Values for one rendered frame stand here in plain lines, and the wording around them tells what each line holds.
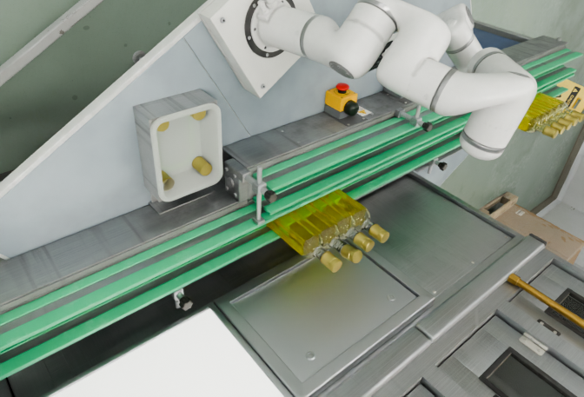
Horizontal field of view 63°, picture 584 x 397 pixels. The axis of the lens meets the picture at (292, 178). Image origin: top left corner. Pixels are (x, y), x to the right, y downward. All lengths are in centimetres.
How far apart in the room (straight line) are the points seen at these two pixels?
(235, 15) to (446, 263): 92
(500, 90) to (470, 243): 79
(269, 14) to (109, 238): 63
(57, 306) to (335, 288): 66
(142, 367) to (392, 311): 61
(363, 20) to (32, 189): 76
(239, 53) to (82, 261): 58
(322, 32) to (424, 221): 84
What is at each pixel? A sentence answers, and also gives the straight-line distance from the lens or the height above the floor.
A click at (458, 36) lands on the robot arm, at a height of 110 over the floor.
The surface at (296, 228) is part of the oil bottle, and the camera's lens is 123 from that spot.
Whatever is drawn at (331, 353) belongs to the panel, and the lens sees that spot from 118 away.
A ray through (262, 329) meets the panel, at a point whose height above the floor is 112.
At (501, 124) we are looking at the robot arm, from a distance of 94.
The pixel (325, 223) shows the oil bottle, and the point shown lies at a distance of 125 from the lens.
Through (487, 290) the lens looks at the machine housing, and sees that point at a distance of 143.
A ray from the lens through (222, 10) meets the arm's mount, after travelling 110.
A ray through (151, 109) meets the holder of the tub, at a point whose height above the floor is 79.
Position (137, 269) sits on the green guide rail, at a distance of 113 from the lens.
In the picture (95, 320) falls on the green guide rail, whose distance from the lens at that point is 115.
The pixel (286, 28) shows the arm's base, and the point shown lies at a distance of 107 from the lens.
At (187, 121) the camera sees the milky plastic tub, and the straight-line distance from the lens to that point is 118.
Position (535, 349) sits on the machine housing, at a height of 156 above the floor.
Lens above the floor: 170
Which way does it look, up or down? 38 degrees down
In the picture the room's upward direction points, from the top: 126 degrees clockwise
